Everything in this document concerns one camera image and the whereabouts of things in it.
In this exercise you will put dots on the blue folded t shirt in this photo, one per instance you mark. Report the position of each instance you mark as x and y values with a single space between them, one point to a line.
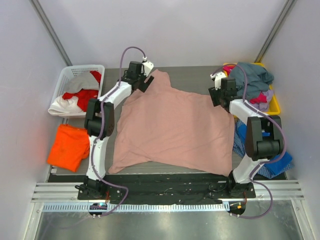
282 162

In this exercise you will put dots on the red cloth in basket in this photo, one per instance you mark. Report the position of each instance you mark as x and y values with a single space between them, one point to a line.
85 95

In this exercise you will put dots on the blue checkered shirt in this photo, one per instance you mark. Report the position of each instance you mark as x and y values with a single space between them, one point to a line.
238 145

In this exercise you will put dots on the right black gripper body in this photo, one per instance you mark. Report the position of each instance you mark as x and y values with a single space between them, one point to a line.
215 95

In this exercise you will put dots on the grey blue t shirt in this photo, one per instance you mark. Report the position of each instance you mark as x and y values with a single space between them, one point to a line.
255 80

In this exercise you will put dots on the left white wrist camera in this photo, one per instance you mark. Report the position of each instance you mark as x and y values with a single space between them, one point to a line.
147 66

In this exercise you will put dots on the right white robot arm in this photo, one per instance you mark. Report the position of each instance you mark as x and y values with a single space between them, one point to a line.
264 138

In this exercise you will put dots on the pink printed t shirt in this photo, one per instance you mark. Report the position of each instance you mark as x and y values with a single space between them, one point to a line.
173 127

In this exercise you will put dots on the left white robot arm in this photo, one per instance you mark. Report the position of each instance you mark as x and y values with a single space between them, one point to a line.
100 124

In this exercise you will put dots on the lilac cloth in bin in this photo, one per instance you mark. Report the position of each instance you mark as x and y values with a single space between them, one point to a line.
264 100

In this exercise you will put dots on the white plastic basket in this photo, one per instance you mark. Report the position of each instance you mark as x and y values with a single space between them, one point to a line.
71 72

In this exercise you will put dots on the grey cloth in basket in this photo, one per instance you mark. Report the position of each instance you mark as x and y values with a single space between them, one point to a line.
84 81

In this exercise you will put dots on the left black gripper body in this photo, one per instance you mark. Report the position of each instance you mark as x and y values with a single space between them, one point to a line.
146 83

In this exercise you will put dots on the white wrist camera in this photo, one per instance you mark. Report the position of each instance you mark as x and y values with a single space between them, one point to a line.
147 66
217 78

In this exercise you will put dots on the white slotted cable duct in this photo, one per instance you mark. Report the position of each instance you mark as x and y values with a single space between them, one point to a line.
97 207

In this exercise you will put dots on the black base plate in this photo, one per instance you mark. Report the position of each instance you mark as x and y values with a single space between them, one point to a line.
159 189

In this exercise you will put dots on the magenta cloth in bin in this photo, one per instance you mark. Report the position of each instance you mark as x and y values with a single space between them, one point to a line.
258 98

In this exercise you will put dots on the orange folded t shirt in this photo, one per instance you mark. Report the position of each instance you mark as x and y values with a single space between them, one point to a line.
70 147

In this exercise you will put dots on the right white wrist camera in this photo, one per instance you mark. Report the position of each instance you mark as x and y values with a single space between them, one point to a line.
217 78

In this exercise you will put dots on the white cloth in basket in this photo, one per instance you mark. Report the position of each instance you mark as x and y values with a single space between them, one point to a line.
65 107

